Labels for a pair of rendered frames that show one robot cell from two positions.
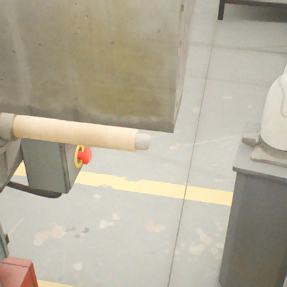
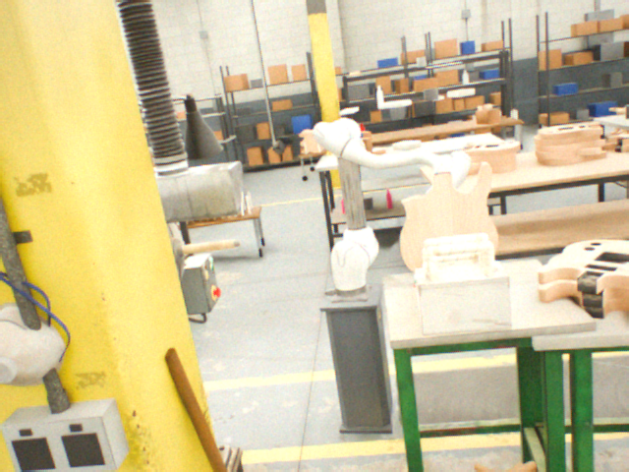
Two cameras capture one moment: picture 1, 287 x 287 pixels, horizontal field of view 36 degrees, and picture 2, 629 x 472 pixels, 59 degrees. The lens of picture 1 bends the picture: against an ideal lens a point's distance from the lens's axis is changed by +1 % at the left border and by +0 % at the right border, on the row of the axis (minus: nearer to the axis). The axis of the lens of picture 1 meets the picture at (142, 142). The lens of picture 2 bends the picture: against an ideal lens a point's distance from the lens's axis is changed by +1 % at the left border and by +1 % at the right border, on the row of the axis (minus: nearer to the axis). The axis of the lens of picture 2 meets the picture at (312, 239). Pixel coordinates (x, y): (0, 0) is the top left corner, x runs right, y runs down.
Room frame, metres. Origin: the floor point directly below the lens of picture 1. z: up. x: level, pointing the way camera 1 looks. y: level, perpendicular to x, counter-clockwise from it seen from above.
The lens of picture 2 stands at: (-1.37, -0.11, 1.76)
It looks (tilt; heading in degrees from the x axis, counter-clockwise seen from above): 16 degrees down; 356
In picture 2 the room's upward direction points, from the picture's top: 9 degrees counter-clockwise
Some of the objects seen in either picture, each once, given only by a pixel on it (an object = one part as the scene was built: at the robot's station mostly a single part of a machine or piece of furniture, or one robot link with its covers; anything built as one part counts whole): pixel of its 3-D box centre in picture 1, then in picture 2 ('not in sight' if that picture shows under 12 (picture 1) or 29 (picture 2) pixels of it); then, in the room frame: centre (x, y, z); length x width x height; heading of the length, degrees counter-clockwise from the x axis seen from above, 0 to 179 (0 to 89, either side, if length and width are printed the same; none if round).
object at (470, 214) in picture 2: not in sight; (446, 225); (0.53, -0.76, 1.17); 0.35 x 0.04 x 0.40; 76
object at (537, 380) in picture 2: not in sight; (536, 371); (0.60, -1.11, 0.45); 0.05 x 0.05 x 0.90; 78
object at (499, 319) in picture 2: not in sight; (461, 297); (0.23, -0.69, 1.02); 0.27 x 0.15 x 0.17; 77
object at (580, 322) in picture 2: not in sight; (479, 387); (0.41, -0.79, 0.55); 0.62 x 0.58 x 0.76; 78
